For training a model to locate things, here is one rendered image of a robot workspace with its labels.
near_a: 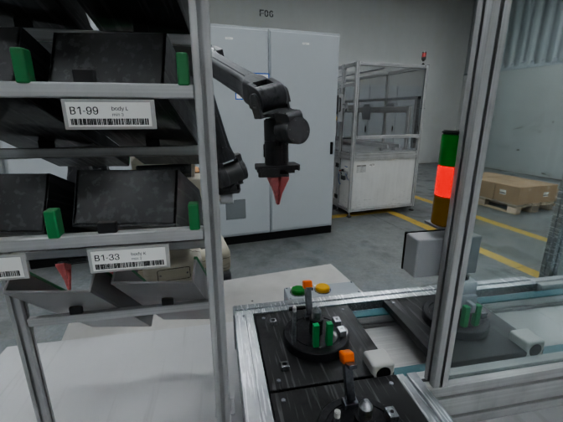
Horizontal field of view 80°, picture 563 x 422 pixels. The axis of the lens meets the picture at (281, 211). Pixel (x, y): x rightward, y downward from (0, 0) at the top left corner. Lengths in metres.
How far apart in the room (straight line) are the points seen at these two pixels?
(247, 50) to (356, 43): 6.05
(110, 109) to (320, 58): 3.63
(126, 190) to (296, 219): 3.59
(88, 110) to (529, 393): 0.89
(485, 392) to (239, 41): 3.40
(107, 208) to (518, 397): 0.81
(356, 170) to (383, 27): 5.72
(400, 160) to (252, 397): 4.78
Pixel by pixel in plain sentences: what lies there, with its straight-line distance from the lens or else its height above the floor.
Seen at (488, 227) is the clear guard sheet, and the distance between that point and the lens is 0.65.
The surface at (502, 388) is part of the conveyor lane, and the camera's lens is 0.85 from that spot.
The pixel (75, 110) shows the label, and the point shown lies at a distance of 0.41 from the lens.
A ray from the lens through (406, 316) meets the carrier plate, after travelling 0.91.
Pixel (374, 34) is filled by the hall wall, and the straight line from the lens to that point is 9.80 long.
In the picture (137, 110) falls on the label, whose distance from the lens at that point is 0.39.
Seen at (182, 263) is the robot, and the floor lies 0.88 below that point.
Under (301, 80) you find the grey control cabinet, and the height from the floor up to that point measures 1.77.
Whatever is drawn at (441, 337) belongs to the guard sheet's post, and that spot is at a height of 1.07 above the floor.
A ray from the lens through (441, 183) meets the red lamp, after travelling 0.61.
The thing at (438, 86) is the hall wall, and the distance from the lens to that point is 11.00.
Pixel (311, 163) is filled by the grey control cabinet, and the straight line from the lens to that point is 3.93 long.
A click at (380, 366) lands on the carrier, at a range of 0.72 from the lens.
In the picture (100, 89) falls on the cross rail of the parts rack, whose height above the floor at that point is 1.47.
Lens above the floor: 1.44
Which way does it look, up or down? 16 degrees down
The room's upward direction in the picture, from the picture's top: straight up
